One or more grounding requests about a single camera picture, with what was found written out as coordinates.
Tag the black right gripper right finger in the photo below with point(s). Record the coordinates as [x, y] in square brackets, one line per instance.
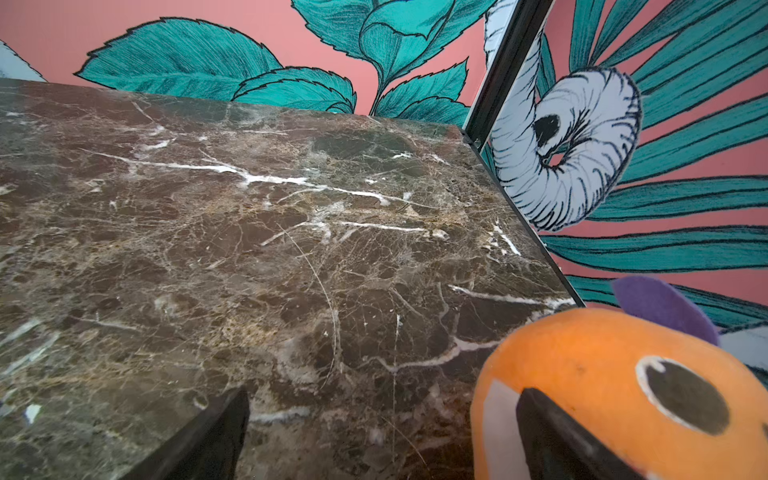
[557, 447]

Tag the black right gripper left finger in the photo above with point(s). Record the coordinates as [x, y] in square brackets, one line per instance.
[207, 447]

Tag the orange shark plush toy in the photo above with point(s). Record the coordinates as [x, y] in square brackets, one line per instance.
[650, 380]

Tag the black corner frame post right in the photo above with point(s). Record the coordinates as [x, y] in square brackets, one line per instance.
[509, 36]

